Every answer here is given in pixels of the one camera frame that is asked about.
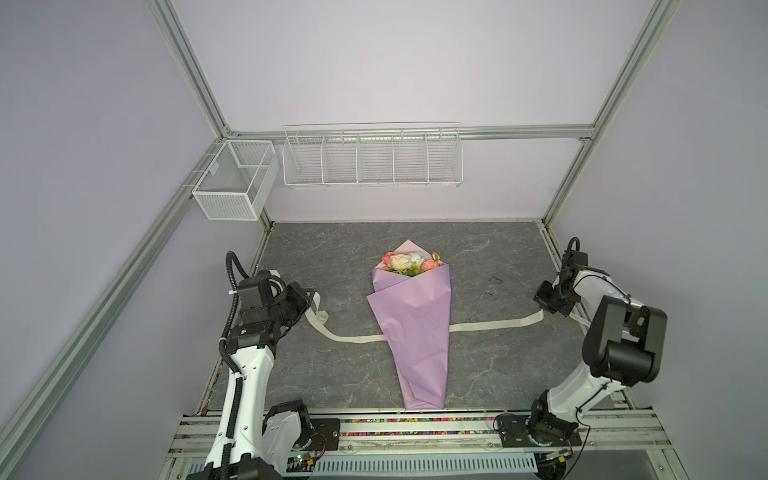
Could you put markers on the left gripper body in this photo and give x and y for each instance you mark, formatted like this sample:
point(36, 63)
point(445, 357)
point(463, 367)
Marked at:
point(290, 307)

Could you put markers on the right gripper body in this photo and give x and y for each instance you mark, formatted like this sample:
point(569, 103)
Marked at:
point(553, 299)

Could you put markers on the cream printed ribbon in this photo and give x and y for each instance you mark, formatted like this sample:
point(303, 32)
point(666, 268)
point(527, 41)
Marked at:
point(389, 280)

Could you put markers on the dark pink rose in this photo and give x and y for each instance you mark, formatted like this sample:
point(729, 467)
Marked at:
point(387, 260)

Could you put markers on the cream rose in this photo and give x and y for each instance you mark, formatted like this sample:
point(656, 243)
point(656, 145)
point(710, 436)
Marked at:
point(401, 263)

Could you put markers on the pink purple wrapping paper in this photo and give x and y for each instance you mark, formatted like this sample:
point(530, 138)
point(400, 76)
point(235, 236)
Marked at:
point(416, 325)

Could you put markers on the white rose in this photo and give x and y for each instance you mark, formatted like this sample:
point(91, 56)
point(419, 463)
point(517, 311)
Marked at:
point(417, 259)

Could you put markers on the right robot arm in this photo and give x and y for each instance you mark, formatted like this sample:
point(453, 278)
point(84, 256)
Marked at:
point(623, 346)

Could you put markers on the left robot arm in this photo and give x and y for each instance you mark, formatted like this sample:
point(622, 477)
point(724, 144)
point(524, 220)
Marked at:
point(253, 441)

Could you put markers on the small white mesh basket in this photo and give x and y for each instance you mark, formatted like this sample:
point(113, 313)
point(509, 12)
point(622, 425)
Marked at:
point(236, 183)

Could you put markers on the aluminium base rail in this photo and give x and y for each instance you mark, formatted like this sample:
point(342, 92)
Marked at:
point(492, 442)

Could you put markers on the long white wire basket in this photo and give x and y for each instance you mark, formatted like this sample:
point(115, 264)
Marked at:
point(390, 154)

